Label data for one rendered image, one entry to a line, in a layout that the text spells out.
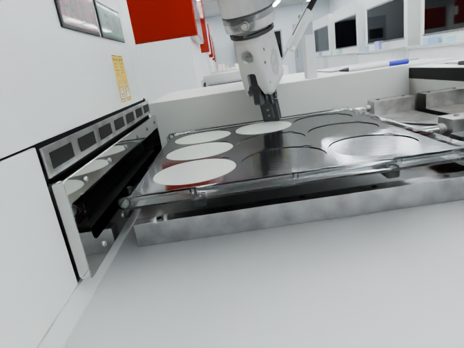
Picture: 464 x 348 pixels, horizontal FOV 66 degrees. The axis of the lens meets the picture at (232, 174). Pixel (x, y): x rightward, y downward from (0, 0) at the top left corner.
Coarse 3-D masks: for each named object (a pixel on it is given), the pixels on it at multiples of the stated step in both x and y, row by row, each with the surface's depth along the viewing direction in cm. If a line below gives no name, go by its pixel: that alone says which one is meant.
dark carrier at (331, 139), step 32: (224, 128) 68; (288, 128) 59; (320, 128) 56; (352, 128) 53; (384, 128) 49; (160, 160) 50; (192, 160) 48; (256, 160) 43; (288, 160) 41; (320, 160) 39; (352, 160) 38
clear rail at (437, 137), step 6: (348, 108) 69; (354, 108) 67; (360, 114) 63; (366, 114) 61; (372, 114) 59; (378, 120) 56; (384, 120) 54; (396, 126) 50; (402, 126) 49; (408, 126) 47; (414, 126) 47; (414, 132) 45; (420, 132) 44; (426, 132) 43; (432, 138) 42; (438, 138) 40; (444, 138) 40; (450, 138) 39; (450, 144) 38; (456, 144) 37; (462, 144) 37
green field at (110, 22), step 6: (102, 6) 50; (102, 12) 50; (108, 12) 53; (114, 12) 56; (102, 18) 50; (108, 18) 53; (114, 18) 55; (102, 24) 49; (108, 24) 52; (114, 24) 55; (120, 24) 59; (108, 30) 52; (114, 30) 54; (120, 30) 58; (114, 36) 54; (120, 36) 58
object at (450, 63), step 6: (456, 60) 69; (462, 60) 67; (414, 66) 70; (420, 66) 68; (426, 66) 66; (432, 66) 64; (438, 66) 62; (444, 66) 60; (450, 66) 59; (456, 66) 57; (462, 66) 56
